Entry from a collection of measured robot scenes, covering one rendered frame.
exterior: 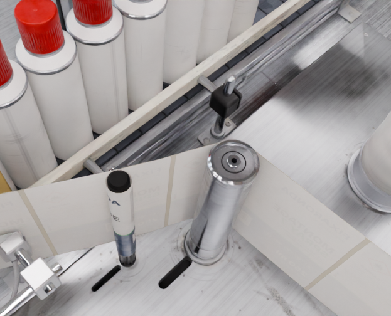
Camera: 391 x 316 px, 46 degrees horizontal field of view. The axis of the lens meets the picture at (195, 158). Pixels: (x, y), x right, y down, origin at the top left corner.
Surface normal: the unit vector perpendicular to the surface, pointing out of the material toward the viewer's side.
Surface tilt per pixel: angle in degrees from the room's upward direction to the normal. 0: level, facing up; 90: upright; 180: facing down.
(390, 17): 0
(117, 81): 90
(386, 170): 88
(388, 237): 0
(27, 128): 90
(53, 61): 42
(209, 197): 90
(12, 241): 0
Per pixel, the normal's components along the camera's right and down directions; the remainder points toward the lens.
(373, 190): -0.67, 0.62
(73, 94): 0.75, 0.61
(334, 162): 0.09, -0.48
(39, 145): 0.89, 0.43
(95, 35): 0.20, 0.22
